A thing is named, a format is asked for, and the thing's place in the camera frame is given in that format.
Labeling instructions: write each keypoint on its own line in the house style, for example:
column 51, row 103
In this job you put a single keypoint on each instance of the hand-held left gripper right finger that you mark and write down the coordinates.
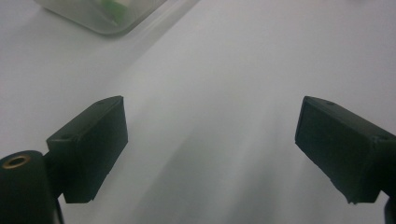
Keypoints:
column 342, row 149

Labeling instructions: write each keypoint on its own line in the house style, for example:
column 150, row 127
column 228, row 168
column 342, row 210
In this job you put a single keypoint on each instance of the clear plastic container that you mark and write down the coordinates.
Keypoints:
column 77, row 14

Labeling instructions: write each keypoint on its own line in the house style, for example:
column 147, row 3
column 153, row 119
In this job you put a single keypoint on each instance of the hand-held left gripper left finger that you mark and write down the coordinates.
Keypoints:
column 93, row 149

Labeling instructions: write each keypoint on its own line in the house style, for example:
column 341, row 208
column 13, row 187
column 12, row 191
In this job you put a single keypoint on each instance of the green and white food packet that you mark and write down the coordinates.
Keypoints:
column 115, row 9

